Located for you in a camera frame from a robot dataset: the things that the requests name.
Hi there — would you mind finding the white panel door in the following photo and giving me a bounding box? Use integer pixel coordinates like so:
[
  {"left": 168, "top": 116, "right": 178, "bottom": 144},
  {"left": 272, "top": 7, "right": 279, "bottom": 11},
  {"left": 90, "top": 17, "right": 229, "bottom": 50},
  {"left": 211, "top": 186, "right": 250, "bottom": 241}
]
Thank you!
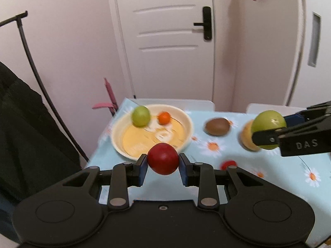
[{"left": 115, "top": 0, "right": 214, "bottom": 100}]

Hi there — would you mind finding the red plum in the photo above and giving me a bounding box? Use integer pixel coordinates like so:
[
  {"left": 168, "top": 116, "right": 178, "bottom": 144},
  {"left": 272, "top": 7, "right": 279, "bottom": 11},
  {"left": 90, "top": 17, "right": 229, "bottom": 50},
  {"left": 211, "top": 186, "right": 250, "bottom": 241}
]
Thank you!
[{"left": 147, "top": 143, "right": 179, "bottom": 175}]

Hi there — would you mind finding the white chair back right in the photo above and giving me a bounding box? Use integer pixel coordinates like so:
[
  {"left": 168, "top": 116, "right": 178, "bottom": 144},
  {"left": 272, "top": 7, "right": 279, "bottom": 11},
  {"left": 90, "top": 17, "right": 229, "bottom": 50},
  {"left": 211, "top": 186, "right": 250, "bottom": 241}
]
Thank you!
[{"left": 246, "top": 103, "right": 305, "bottom": 116}]

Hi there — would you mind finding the small orange tangerine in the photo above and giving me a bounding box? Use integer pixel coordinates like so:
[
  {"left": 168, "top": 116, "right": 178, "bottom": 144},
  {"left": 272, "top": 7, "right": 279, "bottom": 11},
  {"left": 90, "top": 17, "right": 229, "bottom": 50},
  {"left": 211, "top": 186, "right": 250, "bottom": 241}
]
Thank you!
[{"left": 158, "top": 111, "right": 171, "bottom": 125}]

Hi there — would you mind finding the black door handle lock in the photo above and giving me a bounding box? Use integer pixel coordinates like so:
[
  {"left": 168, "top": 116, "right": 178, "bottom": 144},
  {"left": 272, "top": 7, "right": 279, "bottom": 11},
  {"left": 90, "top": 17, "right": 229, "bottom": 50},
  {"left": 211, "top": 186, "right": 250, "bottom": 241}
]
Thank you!
[{"left": 194, "top": 6, "right": 212, "bottom": 41}]

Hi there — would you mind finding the yellow pear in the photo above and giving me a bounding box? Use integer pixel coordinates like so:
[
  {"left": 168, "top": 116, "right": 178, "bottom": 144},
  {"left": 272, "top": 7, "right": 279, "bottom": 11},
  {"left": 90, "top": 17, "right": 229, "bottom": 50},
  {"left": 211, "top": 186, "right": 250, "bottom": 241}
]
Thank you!
[{"left": 240, "top": 119, "right": 261, "bottom": 152}]

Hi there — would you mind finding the brown kiwi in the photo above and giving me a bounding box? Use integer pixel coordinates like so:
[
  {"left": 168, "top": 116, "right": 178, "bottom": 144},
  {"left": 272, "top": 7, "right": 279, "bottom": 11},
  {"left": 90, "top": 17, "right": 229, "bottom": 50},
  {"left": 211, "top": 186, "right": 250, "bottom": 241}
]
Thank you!
[{"left": 204, "top": 118, "right": 231, "bottom": 136}]

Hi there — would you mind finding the green apple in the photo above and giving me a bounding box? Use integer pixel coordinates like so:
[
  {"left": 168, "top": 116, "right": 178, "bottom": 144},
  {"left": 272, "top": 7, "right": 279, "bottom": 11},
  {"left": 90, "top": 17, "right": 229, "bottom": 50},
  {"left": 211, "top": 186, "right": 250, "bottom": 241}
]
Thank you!
[
  {"left": 131, "top": 106, "right": 151, "bottom": 127},
  {"left": 251, "top": 110, "right": 287, "bottom": 150}
]

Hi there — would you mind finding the white wardrobe door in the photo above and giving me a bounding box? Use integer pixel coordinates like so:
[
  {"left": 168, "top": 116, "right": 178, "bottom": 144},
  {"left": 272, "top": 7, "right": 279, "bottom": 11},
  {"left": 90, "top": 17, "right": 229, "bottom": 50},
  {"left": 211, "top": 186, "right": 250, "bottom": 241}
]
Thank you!
[{"left": 284, "top": 0, "right": 330, "bottom": 107}]

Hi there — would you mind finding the cream yellow fruit bowl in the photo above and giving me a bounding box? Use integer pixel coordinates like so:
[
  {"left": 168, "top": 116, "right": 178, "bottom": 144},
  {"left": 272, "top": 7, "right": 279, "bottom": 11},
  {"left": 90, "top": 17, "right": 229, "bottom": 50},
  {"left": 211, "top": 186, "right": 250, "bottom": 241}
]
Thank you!
[{"left": 110, "top": 104, "right": 194, "bottom": 161}]

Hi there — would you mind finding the small red tomato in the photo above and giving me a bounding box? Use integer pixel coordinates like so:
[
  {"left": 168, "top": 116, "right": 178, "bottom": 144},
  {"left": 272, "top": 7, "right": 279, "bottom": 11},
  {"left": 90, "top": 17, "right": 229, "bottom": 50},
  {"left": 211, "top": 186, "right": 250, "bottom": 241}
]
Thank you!
[{"left": 220, "top": 160, "right": 237, "bottom": 170}]

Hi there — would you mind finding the black stand pole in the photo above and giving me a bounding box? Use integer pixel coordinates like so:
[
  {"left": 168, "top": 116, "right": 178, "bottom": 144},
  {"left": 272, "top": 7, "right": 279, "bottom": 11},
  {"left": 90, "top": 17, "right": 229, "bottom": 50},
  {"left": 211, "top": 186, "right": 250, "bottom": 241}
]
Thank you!
[{"left": 1, "top": 11, "right": 89, "bottom": 162}]

